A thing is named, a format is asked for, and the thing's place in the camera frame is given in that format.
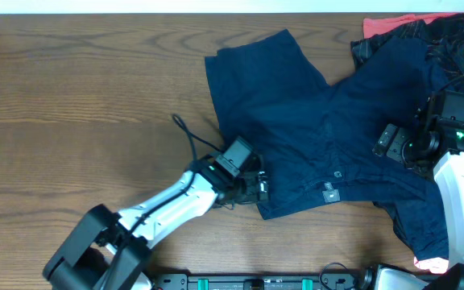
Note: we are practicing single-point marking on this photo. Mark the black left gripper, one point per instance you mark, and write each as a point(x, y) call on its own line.
point(255, 183)

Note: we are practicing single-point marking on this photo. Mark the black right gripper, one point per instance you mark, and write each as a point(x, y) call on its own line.
point(395, 149)

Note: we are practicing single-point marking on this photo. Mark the navy blue shorts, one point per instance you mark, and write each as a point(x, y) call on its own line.
point(312, 134)

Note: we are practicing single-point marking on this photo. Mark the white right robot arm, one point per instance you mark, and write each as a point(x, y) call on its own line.
point(438, 153)

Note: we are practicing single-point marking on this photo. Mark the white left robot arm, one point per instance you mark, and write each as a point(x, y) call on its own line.
point(109, 250)

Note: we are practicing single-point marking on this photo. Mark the blue garment in pile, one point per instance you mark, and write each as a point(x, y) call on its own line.
point(420, 223)

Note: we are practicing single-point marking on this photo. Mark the black striped garment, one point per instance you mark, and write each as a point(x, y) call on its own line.
point(444, 38)

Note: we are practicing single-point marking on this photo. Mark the coral pink garment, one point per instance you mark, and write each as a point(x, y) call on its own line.
point(371, 27)

